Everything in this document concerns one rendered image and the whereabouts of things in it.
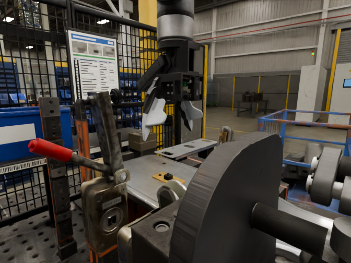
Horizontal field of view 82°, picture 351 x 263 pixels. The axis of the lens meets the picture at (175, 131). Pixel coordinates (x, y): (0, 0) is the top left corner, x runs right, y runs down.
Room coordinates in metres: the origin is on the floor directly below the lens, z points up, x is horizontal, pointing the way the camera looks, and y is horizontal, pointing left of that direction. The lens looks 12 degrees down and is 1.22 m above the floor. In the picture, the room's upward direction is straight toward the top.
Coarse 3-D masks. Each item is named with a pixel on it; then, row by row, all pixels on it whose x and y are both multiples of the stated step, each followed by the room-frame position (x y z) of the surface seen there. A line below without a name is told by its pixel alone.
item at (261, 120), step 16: (304, 112) 2.73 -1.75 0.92; (320, 112) 2.62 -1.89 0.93; (336, 112) 2.52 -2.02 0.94; (320, 144) 2.51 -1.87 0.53; (336, 144) 2.48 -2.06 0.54; (288, 160) 1.81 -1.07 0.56; (288, 176) 2.05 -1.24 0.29; (304, 176) 1.91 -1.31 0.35; (288, 192) 1.93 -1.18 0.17; (304, 192) 1.94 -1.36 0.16; (336, 208) 1.65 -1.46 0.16
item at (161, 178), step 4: (160, 172) 0.50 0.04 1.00; (156, 176) 0.47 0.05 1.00; (160, 176) 0.47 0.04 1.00; (164, 176) 0.46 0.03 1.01; (168, 176) 0.45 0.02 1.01; (172, 176) 0.46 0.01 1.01; (160, 180) 0.45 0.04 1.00; (164, 180) 0.45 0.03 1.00; (168, 180) 0.45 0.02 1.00; (180, 180) 0.45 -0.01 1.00
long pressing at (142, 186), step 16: (128, 160) 0.61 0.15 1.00; (144, 160) 0.60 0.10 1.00; (160, 160) 0.60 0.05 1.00; (144, 176) 0.48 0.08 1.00; (176, 176) 0.48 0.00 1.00; (192, 176) 0.48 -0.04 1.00; (128, 192) 0.40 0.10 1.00; (144, 192) 0.40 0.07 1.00; (288, 208) 0.34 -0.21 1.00; (320, 224) 0.29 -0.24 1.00; (288, 256) 0.24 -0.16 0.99
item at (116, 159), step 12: (96, 96) 0.33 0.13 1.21; (108, 96) 0.34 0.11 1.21; (120, 96) 0.36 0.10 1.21; (96, 108) 0.33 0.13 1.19; (108, 108) 0.34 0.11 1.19; (96, 120) 0.34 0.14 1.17; (108, 120) 0.34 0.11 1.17; (108, 132) 0.33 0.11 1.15; (108, 144) 0.33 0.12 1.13; (108, 156) 0.34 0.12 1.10; (120, 156) 0.35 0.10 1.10; (120, 168) 0.35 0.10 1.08; (108, 180) 0.36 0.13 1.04
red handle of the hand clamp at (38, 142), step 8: (32, 144) 0.27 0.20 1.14; (40, 144) 0.27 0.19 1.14; (48, 144) 0.28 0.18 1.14; (32, 152) 0.27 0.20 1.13; (40, 152) 0.27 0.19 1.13; (48, 152) 0.27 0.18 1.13; (56, 152) 0.28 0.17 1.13; (64, 152) 0.29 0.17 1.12; (72, 152) 0.30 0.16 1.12; (64, 160) 0.29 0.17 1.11; (72, 160) 0.30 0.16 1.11; (80, 160) 0.31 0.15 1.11; (88, 160) 0.32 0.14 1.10; (96, 168) 0.33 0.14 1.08; (104, 168) 0.34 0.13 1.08
